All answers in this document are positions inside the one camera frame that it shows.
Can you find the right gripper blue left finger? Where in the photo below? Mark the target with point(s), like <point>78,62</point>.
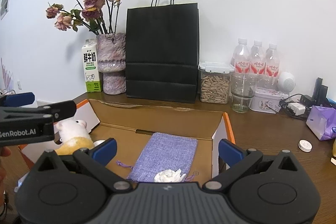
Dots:
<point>104,151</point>

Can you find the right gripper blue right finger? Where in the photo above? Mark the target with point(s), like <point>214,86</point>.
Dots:
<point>230,153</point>

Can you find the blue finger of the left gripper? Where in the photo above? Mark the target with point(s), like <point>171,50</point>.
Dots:
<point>18,100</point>

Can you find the yellow white plush toy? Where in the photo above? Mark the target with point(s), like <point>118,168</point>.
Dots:
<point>73,135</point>

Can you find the purple woven drawstring pouch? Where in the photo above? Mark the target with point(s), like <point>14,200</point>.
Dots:
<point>162,152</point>

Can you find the white flower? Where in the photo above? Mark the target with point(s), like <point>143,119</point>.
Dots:
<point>170,176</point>

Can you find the small white round lid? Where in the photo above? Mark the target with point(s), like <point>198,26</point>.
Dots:
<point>305,146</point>

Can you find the open red cardboard box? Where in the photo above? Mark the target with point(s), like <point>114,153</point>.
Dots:
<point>132,126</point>

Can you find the white floral tin box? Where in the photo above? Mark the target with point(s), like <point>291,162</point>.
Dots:
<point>266,101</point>

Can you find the empty clear glass jar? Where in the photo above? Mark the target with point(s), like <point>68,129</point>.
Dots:
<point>243,87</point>

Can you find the clear container of pellets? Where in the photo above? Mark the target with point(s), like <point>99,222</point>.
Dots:
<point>214,82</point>

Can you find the right red-label water bottle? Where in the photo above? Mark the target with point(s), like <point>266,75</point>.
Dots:
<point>272,61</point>

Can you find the red-label water bottle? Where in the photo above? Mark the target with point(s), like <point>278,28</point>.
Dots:
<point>257,58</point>
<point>272,61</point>
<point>241,57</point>

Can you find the green white milk carton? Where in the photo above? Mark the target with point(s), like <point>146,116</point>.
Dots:
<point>92,76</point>

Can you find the white round speaker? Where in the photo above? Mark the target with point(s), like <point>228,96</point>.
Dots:
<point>286,82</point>

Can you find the purple tissue pack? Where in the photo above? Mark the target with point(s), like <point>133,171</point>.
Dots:
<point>321,121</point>

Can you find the middle red-label water bottle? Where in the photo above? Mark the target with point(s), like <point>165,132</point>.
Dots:
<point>257,58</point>

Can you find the left red-label water bottle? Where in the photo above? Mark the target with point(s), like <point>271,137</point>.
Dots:
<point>241,57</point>

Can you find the yellow ceramic mug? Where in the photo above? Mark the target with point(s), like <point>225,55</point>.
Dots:
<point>333,158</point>

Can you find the black upright device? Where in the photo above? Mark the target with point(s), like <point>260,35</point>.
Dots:
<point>320,93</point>

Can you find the purple marbled ceramic vase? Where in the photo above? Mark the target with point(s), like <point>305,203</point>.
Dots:
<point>111,61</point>

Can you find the black paper shopping bag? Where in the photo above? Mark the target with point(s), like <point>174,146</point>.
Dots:
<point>162,52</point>

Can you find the white charger with cable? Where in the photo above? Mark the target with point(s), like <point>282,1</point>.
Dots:
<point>297,106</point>

